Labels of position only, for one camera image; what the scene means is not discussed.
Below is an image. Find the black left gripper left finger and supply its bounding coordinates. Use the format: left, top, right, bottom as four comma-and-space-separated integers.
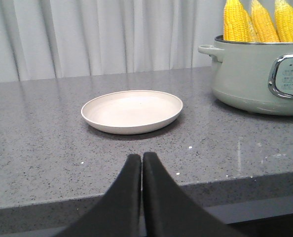
55, 154, 142, 237

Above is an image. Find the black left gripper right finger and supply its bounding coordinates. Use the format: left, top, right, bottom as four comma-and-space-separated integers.
143, 152, 243, 237

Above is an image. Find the cream white plate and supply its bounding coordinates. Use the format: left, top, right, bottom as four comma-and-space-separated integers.
80, 90, 183, 135

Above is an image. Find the yellow corn cob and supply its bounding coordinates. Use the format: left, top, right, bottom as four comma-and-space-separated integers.
223, 0, 252, 42
274, 0, 293, 42
251, 0, 280, 42
245, 11, 259, 42

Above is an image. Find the green electric cooking pot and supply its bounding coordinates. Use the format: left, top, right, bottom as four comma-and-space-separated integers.
198, 36, 293, 116

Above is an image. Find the grey white curtain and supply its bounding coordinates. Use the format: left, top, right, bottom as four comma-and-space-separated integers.
0, 0, 225, 82

